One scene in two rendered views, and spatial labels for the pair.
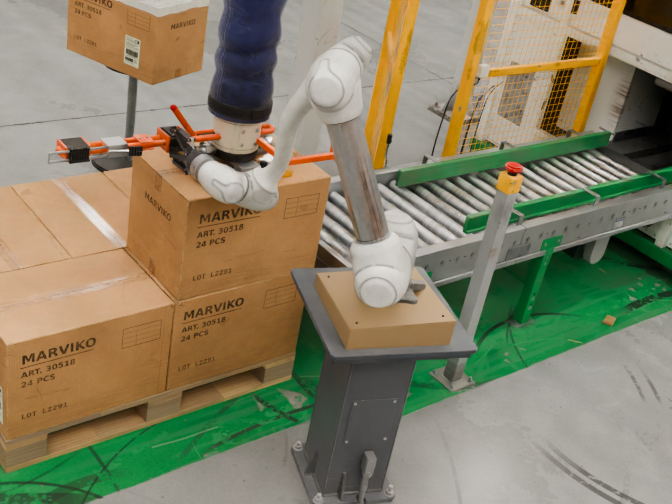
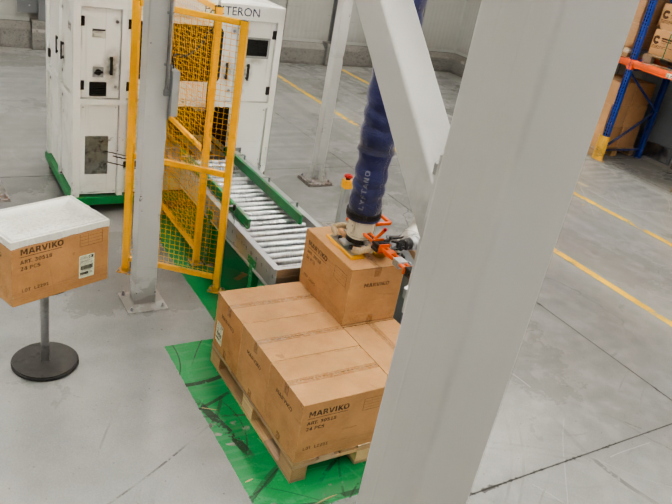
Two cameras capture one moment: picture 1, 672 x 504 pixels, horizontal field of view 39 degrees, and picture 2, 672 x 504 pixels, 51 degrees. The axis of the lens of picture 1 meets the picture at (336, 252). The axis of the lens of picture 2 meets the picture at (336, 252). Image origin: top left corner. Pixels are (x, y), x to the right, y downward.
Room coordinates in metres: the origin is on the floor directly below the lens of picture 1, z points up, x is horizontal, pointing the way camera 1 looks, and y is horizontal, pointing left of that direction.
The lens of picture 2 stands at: (2.62, 4.52, 2.86)
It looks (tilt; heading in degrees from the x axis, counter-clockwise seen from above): 26 degrees down; 278
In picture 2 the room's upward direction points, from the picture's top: 11 degrees clockwise
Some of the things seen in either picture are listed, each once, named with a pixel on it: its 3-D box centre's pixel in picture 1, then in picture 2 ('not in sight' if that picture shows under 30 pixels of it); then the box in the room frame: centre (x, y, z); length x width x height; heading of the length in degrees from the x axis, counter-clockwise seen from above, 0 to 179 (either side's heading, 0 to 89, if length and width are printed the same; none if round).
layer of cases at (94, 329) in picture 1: (108, 278); (324, 356); (3.10, 0.86, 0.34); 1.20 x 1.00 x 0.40; 133
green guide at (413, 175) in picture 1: (508, 152); (207, 184); (4.59, -0.77, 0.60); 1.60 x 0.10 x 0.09; 133
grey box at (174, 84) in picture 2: not in sight; (170, 90); (4.52, 0.24, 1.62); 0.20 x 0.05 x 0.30; 133
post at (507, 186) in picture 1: (480, 282); (337, 236); (3.38, -0.61, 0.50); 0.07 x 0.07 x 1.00; 43
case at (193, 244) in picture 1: (227, 211); (349, 272); (3.10, 0.43, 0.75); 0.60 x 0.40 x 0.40; 133
